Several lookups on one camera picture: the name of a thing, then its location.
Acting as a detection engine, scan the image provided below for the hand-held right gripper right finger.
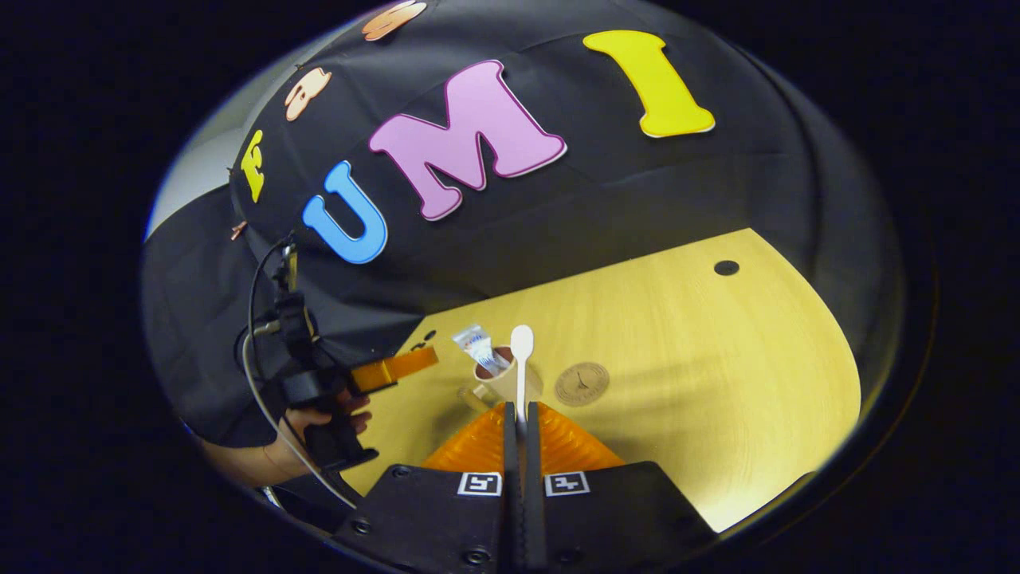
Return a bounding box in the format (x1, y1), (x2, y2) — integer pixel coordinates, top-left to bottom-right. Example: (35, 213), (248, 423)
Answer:
(522, 401), (718, 574)

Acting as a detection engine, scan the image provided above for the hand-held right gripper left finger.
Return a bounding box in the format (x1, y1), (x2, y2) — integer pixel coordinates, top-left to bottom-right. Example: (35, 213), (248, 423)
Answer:
(333, 401), (527, 574)

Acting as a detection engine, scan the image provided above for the white toothpaste tube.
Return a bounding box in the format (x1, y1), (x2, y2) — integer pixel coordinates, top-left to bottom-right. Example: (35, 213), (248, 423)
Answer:
(452, 324), (511, 377)

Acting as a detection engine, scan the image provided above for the beige cup with wooden handle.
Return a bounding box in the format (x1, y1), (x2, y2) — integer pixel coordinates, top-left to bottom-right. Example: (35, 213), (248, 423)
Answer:
(458, 345), (544, 411)

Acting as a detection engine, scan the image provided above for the pale pink toothbrush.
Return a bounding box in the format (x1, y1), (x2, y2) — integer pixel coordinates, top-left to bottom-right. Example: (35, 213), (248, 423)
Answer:
(510, 324), (535, 427)

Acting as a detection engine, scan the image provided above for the round wooden coaster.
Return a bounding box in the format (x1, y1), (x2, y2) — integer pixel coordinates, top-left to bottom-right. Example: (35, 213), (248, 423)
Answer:
(555, 362), (610, 407)

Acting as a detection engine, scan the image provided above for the wooden desktop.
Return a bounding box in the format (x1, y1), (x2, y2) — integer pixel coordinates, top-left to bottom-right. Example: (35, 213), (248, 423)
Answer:
(339, 228), (861, 533)

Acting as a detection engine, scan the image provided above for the black backdrop cloth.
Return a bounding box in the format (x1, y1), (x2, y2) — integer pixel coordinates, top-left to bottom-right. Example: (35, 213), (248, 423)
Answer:
(142, 0), (905, 447)

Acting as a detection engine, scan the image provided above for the grey cable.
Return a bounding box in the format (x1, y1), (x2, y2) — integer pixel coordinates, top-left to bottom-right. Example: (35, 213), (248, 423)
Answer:
(239, 319), (359, 511)

